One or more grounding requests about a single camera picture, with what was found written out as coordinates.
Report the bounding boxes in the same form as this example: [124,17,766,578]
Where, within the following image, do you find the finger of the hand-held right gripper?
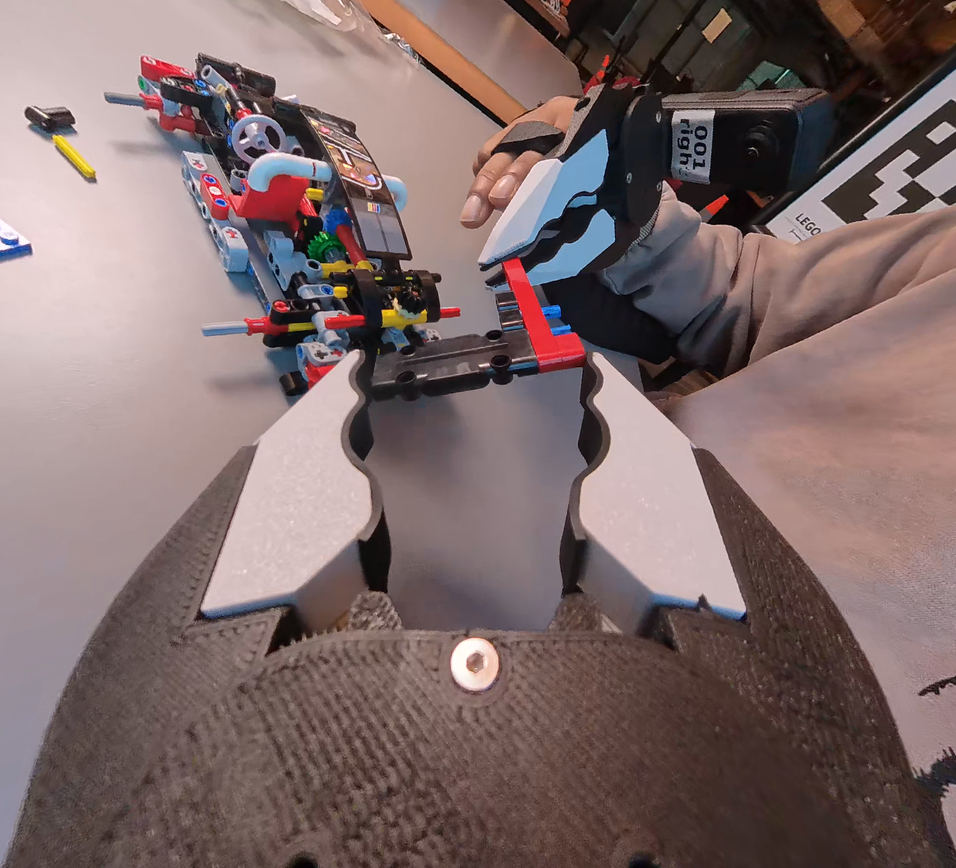
[477,132,611,272]
[485,210,621,288]

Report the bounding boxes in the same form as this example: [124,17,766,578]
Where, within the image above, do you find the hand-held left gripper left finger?
[198,349,391,626]

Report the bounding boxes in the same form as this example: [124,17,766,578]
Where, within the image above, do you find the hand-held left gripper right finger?
[562,351,749,634]

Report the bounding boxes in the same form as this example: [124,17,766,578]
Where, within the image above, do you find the red black lego beam assembly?
[369,257,589,404]

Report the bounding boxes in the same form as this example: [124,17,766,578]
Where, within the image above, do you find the lego race car model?
[105,53,464,400]

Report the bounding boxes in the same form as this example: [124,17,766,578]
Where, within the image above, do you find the yellow lego axle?
[52,134,98,181]

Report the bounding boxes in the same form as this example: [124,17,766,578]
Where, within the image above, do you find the person's right hand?
[459,95,580,230]

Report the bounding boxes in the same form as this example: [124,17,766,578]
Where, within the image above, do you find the wood-edged grey table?
[329,0,585,127]

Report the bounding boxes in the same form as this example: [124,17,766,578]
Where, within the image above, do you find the black white patterned board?
[764,54,956,243]

